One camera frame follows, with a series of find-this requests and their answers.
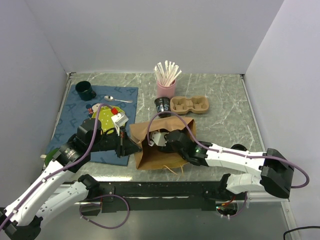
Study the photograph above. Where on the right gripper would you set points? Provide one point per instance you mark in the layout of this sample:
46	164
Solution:
167	143

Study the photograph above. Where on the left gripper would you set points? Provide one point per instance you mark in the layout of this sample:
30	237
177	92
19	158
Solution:
125	145

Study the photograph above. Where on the brown paper bag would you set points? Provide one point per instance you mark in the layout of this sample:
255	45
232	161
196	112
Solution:
150	158

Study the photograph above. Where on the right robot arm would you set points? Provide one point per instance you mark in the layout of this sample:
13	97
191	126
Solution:
258	171

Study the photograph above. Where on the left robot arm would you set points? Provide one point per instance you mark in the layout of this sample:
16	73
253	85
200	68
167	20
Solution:
27	215

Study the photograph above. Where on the brown pulp cup carrier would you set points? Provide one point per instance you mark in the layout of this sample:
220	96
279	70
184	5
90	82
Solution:
182	105

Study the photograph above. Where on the green polka dot plate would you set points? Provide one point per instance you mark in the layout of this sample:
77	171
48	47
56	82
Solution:
105	116

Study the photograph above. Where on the pink straw holder cup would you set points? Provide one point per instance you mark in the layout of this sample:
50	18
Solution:
166	91

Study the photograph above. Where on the silver spoon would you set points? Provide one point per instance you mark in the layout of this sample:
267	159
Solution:
112	99

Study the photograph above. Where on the white paper straws bundle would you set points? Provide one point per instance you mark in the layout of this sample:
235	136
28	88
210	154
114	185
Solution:
166	75

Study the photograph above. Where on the blue letter placemat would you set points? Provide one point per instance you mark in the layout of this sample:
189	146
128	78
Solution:
75	110

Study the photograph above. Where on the dark green mug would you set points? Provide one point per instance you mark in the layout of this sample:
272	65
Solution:
85	90

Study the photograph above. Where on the green cup at edge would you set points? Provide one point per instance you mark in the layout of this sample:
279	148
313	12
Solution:
49	156

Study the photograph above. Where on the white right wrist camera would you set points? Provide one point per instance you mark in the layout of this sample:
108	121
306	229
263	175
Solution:
158	138

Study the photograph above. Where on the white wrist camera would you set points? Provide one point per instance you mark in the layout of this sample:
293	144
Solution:
119	119
158	138

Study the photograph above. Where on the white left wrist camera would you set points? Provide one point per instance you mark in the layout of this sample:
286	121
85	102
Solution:
119	119

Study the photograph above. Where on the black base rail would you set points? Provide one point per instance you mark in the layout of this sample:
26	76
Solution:
170	195

